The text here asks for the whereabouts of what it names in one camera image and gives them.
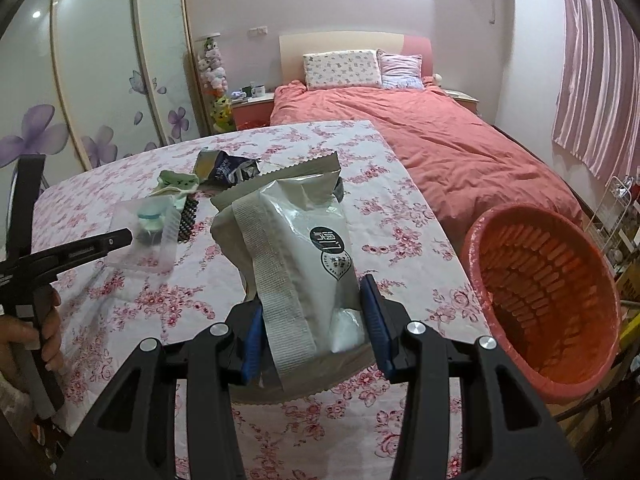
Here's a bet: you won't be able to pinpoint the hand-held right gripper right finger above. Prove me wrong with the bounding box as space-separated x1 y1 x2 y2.
361 274 586 480

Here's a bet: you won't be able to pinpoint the green white crumpled wrapper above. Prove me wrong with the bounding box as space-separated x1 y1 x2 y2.
152 169 201 211

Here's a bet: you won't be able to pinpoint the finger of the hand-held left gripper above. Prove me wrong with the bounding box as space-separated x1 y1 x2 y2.
52 228 135 267

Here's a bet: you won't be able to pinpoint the white wire rack cart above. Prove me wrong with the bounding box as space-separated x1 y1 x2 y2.
582 175 640 271

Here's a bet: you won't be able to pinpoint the pink satin curtain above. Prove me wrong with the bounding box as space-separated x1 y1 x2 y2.
551 0 640 181

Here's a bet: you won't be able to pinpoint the bed with red duvet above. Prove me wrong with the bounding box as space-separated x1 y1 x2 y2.
270 80 583 233

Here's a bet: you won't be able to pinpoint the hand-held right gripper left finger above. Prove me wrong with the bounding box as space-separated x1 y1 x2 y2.
55 302 266 480

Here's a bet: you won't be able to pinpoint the pink striped pillow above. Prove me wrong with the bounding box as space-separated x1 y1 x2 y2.
376 49 426 90

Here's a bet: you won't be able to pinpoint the wardrobe with purple flowers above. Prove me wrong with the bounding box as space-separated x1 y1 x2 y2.
0 0 211 201

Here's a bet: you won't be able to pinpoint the yellow green plush toy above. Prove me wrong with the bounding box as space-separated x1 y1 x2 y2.
212 95 236 131

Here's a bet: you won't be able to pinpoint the pink nightstand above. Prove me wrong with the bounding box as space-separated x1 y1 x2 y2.
231 92 276 131
442 89 480 116

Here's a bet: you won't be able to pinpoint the dark blue snack wrapper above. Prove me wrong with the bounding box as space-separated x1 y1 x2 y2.
194 147 262 190

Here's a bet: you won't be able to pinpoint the hanging plush toys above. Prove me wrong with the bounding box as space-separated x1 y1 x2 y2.
197 37 230 96

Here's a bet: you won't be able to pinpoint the beige pink headboard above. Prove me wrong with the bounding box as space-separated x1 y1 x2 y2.
278 34 433 86

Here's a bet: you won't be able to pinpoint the silver white food pouch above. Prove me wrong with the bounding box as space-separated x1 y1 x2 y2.
209 147 368 393

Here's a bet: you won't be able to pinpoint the black white dotted scrunchie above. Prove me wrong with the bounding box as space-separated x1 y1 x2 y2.
176 195 202 245

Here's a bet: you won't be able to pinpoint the white floral pillow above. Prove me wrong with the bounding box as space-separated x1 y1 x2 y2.
301 50 382 91

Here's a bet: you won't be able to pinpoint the orange plastic laundry basket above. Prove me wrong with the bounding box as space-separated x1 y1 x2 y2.
460 204 623 403

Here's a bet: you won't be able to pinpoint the pink floral tablecloth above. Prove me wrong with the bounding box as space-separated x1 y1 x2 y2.
30 120 501 480

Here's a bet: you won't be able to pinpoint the clear plastic packet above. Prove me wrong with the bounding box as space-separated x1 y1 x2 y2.
111 196 181 275

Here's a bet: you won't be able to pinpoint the person's left hand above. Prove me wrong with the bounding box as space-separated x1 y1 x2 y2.
0 294 64 396

